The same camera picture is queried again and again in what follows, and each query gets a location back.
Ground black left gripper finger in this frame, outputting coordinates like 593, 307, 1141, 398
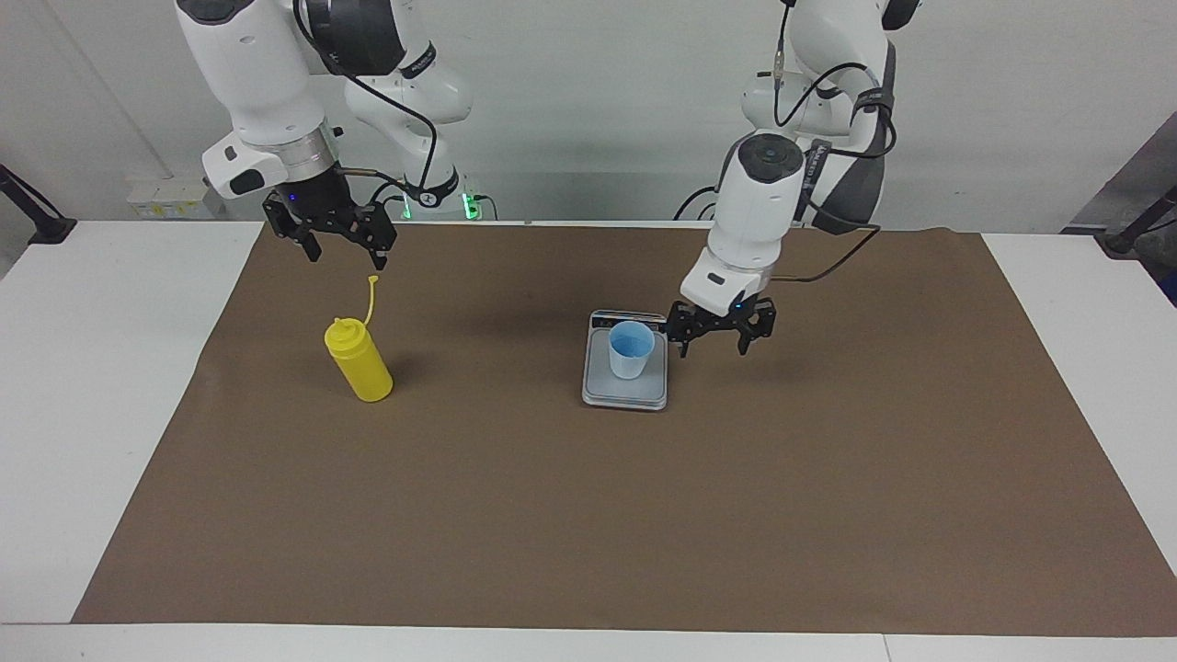
668, 308, 701, 359
736, 303, 778, 358

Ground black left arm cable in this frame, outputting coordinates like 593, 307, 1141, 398
768, 0, 897, 282

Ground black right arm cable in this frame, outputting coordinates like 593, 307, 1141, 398
292, 0, 440, 211

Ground yellow squeeze bottle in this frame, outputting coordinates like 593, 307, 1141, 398
324, 274, 394, 403

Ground silver digital kitchen scale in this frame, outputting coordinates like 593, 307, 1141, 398
581, 310, 669, 412

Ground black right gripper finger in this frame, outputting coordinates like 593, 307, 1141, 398
263, 197, 324, 264
356, 204, 399, 271

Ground black right base cable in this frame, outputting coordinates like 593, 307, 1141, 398
368, 179, 410, 222

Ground brown table mat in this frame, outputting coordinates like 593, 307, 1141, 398
72, 221, 1177, 638

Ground black base cable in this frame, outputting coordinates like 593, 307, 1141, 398
674, 184, 727, 222
368, 179, 410, 222

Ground light blue plastic cup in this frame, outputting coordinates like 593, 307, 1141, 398
608, 321, 657, 381

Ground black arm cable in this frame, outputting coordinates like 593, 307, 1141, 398
768, 0, 897, 282
292, 0, 440, 211

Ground black clamp stand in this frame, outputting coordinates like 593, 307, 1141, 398
1099, 184, 1177, 258
0, 165, 77, 245

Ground black left base cable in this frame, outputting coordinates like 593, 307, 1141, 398
674, 184, 727, 222

